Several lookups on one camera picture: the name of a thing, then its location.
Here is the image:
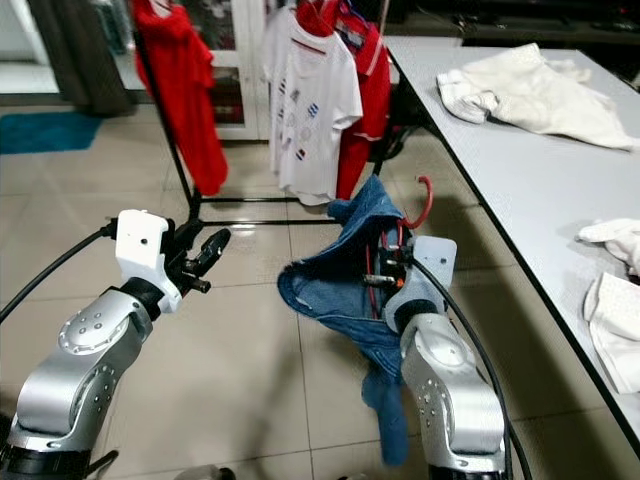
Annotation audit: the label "dark grey curtain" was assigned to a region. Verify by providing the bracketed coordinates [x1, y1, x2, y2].
[27, 0, 137, 120]

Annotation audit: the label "black desk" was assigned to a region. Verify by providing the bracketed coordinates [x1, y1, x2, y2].
[388, 0, 640, 47]

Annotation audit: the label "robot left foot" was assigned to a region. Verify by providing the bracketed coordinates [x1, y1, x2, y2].
[174, 461, 238, 480]

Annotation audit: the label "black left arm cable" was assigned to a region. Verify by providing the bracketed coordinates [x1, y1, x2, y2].
[0, 221, 122, 323]

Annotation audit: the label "blue clothes hanger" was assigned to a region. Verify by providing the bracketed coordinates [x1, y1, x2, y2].
[338, 0, 371, 27]

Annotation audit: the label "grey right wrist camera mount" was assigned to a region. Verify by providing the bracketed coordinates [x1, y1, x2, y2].
[390, 234, 457, 317]

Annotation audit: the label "large white garment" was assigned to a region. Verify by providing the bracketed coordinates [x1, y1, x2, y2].
[574, 217, 640, 277]

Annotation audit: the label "plain red shirt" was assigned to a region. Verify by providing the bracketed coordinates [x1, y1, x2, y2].
[131, 0, 230, 197]

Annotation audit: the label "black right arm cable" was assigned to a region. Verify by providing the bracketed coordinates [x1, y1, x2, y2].
[408, 257, 523, 480]

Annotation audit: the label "white stitched trousers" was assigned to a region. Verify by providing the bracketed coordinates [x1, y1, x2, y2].
[581, 269, 640, 395]

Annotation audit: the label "red clothes hanger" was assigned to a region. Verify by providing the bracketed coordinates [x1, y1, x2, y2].
[363, 175, 434, 322]

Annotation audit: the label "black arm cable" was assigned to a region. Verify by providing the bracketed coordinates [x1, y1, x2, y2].
[408, 257, 523, 480]
[0, 221, 122, 323]

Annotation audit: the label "black clothes rack steel rail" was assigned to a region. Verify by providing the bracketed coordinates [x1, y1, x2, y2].
[130, 0, 423, 247]

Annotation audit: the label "red shirt with white stripes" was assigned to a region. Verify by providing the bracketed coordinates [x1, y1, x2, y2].
[310, 3, 394, 202]

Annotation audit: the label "long white table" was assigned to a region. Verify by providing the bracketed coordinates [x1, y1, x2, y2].
[384, 36, 640, 463]

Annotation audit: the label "white printed T-shirt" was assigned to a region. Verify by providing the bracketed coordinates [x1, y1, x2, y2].
[261, 7, 365, 207]

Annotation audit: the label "blue floor mat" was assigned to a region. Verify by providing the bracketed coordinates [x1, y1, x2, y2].
[0, 111, 107, 157]

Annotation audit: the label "cream white trousers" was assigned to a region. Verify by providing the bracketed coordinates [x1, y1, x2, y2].
[434, 41, 640, 152]

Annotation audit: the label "white glass door cabinet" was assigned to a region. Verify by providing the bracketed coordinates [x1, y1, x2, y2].
[130, 0, 311, 143]

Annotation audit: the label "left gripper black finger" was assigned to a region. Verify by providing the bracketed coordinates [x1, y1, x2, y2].
[190, 228, 232, 278]
[171, 218, 204, 264]

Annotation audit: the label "blue denim jeans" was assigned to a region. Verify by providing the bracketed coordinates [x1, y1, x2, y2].
[277, 174, 417, 468]

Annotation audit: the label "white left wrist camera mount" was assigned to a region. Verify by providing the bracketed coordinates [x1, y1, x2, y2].
[114, 209, 184, 314]

